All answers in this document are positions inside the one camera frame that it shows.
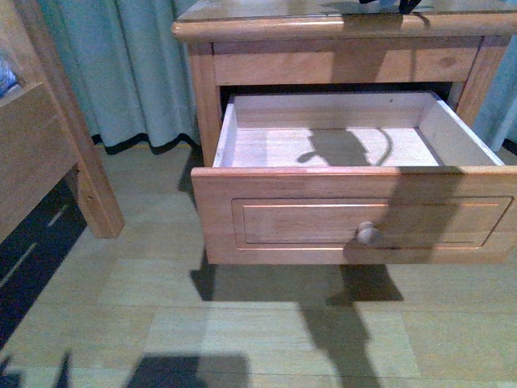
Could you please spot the checkered bedding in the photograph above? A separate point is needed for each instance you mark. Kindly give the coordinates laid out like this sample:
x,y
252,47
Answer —
x,y
9,80

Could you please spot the grey curtain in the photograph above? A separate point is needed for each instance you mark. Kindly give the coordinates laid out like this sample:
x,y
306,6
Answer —
x,y
131,75

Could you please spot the black under-bed storage box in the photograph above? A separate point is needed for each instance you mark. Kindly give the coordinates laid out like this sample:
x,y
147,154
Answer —
x,y
32,253

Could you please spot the wooden bed frame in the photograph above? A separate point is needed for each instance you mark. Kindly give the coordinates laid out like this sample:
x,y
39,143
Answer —
x,y
44,137

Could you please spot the wooden drawer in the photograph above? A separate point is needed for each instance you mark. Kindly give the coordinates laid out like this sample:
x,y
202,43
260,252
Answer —
x,y
353,178

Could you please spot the wooden nightstand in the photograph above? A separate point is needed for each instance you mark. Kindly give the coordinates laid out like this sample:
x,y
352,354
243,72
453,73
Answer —
x,y
271,43

